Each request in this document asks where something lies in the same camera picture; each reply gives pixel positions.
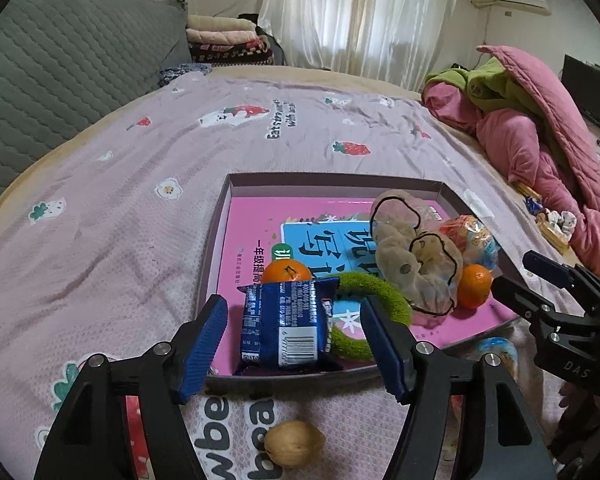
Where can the green blanket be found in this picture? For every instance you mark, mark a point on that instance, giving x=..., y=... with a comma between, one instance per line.
x=490, y=85

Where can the lilac strawberry printed blanket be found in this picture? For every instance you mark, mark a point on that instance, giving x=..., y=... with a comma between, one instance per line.
x=130, y=185

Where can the white sheer curtain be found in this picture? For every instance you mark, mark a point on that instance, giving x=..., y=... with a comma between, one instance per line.
x=360, y=10

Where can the brown walnut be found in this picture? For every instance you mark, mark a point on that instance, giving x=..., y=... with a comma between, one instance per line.
x=294, y=444

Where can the pink and blue book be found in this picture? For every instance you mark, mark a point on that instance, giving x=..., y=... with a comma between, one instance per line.
x=250, y=230

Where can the blue snack packet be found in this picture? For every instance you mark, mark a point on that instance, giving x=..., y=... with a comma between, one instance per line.
x=280, y=320

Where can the pink quilt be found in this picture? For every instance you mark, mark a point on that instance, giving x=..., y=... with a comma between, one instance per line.
x=510, y=140

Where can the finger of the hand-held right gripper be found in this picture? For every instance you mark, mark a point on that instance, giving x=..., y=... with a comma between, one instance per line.
x=547, y=269
x=525, y=302

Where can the red patterned folded blanket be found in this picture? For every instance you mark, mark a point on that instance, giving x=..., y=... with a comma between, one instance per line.
x=230, y=54

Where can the grey quilted headboard cover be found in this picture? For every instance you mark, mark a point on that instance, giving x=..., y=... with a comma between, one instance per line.
x=55, y=85

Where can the shallow grey cardboard box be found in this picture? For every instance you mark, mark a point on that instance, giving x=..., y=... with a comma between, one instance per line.
x=330, y=180

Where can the egg toy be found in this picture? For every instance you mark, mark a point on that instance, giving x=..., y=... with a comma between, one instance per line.
x=472, y=240
x=497, y=352

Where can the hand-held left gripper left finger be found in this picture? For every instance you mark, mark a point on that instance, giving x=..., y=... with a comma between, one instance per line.
x=205, y=345

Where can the black cloth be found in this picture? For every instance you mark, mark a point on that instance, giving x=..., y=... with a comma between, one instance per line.
x=250, y=17

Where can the small blue candy packet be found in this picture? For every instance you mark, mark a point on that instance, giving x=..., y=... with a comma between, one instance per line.
x=535, y=204

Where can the cream folded blanket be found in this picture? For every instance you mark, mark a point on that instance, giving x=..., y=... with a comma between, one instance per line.
x=220, y=22

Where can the beige sheer scrunchie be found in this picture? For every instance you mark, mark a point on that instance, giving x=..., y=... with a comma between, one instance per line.
x=405, y=245

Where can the green fuzzy scrunchie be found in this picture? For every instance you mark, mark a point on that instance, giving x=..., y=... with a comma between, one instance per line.
x=380, y=287

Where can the dark floral cloth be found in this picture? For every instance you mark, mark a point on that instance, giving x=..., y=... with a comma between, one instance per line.
x=182, y=74

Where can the pink folded blanket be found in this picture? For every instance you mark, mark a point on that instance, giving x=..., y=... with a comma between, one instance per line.
x=220, y=37

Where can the white floral scrunchie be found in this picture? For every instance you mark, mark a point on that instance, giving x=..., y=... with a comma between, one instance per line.
x=560, y=221

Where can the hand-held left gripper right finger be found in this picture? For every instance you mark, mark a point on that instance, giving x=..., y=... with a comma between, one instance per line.
x=385, y=345

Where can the small orange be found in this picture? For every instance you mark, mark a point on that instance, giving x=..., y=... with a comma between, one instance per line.
x=475, y=285
x=286, y=272

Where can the black television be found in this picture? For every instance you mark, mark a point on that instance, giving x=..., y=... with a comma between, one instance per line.
x=595, y=95

